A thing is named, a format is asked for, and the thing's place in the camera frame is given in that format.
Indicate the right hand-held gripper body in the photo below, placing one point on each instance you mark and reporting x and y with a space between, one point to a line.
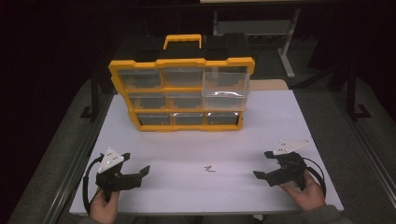
291 169

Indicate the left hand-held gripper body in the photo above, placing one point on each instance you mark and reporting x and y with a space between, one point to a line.
110 179

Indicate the small dark screw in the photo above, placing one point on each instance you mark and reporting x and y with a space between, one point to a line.
206 168
212 170

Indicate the yellow black drawer organizer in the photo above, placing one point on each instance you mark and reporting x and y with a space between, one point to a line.
182 63

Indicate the person's right hand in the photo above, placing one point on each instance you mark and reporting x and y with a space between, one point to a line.
308 194

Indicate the person's left hand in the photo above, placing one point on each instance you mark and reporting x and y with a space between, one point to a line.
102 210

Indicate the grid of small clear drawers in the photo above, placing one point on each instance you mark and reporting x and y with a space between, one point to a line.
146 100

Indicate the black metal stand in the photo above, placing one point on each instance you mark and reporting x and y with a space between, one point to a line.
351 93
94 93

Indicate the metal frame rail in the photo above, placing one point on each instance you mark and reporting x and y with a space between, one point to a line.
71 174
370 155

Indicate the white metal desk frame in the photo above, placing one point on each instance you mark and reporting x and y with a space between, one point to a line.
288 46

